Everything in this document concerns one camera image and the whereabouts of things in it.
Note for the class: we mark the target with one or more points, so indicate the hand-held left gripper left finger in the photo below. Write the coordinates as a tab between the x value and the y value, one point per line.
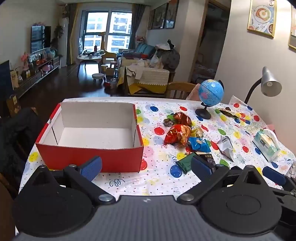
91	167

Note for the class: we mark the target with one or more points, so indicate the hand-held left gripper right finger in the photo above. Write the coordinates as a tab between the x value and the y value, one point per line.
200	168

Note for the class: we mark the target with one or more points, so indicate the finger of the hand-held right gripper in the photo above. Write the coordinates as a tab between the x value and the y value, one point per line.
274	174

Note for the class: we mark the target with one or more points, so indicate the blue cookie packet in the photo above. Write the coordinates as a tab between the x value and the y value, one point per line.
198	143

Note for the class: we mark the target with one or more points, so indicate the red cardboard box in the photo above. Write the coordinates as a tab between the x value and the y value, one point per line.
120	160

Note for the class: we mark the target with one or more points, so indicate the red snack bag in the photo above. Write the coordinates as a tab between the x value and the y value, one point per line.
175	135

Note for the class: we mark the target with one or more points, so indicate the brown foil snack packet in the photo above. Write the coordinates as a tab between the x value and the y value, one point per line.
182	118

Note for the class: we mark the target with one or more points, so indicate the small brown roll snack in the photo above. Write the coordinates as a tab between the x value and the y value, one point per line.
168	122

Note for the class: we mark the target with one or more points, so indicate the black snack packet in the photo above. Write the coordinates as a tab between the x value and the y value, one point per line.
207	157

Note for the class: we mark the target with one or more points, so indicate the green snack packet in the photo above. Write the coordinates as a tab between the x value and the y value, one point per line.
183	163

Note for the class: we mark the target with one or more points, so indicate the soft tissue pack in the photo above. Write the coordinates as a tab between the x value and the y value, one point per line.
263	143

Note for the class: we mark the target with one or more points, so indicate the white snack packet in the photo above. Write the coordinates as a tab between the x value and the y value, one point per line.
225	146

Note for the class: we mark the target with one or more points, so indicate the brown and gold packet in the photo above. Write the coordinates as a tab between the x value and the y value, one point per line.
229	112

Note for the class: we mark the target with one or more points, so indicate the pink cloth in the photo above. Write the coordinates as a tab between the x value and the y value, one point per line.
193	93

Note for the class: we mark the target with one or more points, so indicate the black jacket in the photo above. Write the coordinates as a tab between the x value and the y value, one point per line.
18	143

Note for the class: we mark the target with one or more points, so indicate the small blue globe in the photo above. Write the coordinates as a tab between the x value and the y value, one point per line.
210	91

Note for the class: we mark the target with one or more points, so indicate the wooden chair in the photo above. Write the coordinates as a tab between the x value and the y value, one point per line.
180	89

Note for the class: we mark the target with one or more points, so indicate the grey desk lamp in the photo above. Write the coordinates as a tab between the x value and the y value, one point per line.
270	83

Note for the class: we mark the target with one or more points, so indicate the small white stool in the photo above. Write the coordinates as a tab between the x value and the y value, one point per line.
98	76

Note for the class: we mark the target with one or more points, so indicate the brown paper bag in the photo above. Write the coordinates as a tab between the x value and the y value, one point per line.
12	105

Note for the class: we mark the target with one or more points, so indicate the cream and yellow blanket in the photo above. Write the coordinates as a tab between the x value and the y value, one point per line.
150	76

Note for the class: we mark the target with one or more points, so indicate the long television cabinet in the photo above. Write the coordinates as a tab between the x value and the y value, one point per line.
34	76

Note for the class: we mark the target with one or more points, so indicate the round coffee table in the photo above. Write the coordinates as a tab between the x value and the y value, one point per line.
89	58

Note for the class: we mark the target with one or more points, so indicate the yellow giraffe chair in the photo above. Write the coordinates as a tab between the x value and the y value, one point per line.
108	55

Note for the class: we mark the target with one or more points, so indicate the pile of clothes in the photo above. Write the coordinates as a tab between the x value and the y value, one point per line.
168	55

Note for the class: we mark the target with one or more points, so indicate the yellow curtain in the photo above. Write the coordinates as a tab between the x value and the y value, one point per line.
72	34

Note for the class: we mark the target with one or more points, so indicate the large window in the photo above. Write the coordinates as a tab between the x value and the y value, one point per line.
106	32

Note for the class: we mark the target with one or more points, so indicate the tall potted plant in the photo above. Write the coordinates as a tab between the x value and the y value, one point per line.
59	32

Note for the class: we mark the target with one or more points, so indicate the flat screen television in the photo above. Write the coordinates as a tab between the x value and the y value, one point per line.
40	38

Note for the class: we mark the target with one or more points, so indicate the grey curtain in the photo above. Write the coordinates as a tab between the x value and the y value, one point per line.
136	25

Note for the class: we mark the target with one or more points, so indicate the dark framed picture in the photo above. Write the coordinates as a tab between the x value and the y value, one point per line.
160	16
151	19
172	14

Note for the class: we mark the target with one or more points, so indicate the gold framed food picture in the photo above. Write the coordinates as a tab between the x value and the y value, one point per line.
262	17

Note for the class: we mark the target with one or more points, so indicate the gold framed wall picture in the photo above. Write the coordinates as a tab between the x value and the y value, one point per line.
293	27

